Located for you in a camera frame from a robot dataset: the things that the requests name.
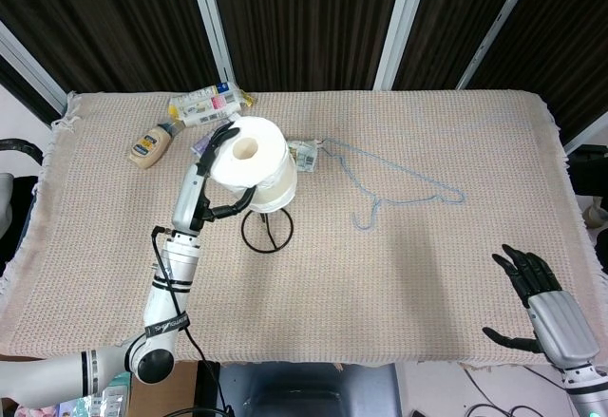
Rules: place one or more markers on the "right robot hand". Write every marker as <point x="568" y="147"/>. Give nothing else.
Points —
<point x="560" y="327"/>

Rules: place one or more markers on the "clear bag with green print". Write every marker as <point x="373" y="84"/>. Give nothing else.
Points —
<point x="306" y="156"/>

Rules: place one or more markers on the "black box device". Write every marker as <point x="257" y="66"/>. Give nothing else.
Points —
<point x="589" y="170"/>

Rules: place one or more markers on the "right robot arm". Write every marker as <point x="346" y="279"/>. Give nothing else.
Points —
<point x="586" y="388"/>

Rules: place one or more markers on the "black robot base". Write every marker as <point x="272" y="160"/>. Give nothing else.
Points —
<point x="309" y="391"/>

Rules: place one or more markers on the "white toilet paper roll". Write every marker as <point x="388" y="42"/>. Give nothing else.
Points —
<point x="268" y="148"/>

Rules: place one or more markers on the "beige squeeze bottle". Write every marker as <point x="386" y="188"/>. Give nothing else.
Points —
<point x="149" y="146"/>

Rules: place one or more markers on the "colourful printed boxes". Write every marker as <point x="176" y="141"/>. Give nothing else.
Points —
<point x="102" y="398"/>

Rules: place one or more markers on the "white frame post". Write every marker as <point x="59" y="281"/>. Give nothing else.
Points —
<point x="589" y="137"/>
<point x="33" y="71"/>
<point x="214" y="32"/>
<point x="399" y="23"/>
<point x="494" y="23"/>

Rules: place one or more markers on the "brown wooden board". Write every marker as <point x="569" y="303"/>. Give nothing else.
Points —
<point x="161" y="398"/>

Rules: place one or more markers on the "dark curtain panel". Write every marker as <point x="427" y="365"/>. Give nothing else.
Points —
<point x="309" y="23"/>
<point x="565" y="32"/>
<point x="109" y="23"/>
<point x="451" y="13"/>

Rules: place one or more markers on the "black curved bar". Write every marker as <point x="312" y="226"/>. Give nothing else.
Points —
<point x="21" y="147"/>

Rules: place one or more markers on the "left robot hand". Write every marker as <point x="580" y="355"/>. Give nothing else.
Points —
<point x="189" y="198"/>

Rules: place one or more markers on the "white printed plastic package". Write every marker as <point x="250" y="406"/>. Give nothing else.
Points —
<point x="199" y="99"/>

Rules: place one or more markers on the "white tube with labels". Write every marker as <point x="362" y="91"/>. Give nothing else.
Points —
<point x="209" y="118"/>

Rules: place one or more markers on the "purple tube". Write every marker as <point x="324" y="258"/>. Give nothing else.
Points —
<point x="199" y="145"/>

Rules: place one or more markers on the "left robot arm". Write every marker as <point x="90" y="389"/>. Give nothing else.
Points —
<point x="164" y="303"/>

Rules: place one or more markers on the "beige woven tablecloth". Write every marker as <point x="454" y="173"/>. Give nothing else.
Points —
<point x="356" y="289"/>

